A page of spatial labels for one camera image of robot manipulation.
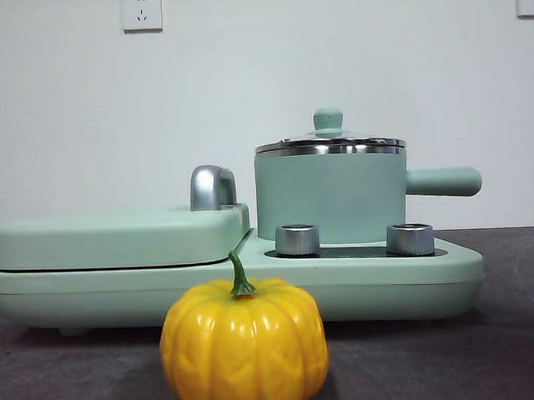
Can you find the glass lid with mint knob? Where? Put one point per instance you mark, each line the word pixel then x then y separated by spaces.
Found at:
pixel 328 118

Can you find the mint green breakfast machine base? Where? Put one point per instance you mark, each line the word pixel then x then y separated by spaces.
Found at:
pixel 340 289

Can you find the silver control knob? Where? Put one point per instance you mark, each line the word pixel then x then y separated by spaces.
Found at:
pixel 297 240
pixel 409 240

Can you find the mint green griddle cover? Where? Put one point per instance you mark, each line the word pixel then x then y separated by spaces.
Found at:
pixel 110 240

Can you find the yellow toy pumpkin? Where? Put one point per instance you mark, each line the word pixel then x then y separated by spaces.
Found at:
pixel 243 345

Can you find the mint green steamer pot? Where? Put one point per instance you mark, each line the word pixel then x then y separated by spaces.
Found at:
pixel 328 193

